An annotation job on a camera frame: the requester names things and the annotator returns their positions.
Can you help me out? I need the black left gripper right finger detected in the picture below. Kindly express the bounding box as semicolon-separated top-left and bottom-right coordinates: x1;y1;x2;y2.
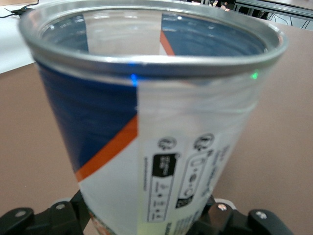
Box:
188;195;250;235

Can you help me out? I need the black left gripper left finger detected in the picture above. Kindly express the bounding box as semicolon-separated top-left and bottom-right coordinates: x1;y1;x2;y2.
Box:
26;190;92;235

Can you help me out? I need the white blue tennis ball can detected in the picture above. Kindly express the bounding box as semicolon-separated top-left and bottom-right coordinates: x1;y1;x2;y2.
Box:
18;0;289;235

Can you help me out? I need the black cable with adapter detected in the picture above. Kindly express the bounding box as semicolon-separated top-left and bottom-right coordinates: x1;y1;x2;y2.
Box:
0;0;41;19

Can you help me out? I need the aluminium frame rail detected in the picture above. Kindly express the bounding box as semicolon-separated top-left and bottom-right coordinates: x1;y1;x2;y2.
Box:
233;0;313;18

